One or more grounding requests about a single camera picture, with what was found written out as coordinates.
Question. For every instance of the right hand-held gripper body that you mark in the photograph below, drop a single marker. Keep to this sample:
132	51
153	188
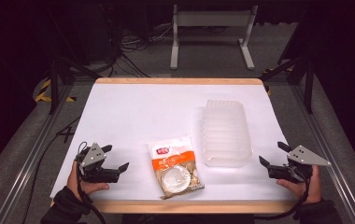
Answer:
303	157

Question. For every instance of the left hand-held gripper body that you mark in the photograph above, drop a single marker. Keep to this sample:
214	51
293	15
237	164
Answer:
93	157

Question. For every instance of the clear plastic container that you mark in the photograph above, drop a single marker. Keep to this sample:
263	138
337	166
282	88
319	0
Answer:
226	133

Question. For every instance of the orange and white snack packet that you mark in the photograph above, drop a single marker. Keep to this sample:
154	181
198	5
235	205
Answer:
174	166

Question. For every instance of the person's left hand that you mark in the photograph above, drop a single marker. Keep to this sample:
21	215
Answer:
74	183

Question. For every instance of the person's right hand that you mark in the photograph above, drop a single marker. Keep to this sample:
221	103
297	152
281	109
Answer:
311	191

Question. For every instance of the black tape cross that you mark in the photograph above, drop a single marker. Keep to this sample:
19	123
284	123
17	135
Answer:
66	134

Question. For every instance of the black metal stand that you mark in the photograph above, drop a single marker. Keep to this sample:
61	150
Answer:
309	84
54	84

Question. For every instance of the yellow and black hazard tape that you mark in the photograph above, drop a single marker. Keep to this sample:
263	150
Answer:
41	93

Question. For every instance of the aluminium rail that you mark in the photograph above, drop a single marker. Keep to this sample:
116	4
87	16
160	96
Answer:
329	155
32	158

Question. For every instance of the white metal stand frame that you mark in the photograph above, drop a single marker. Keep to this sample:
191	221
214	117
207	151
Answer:
211	18

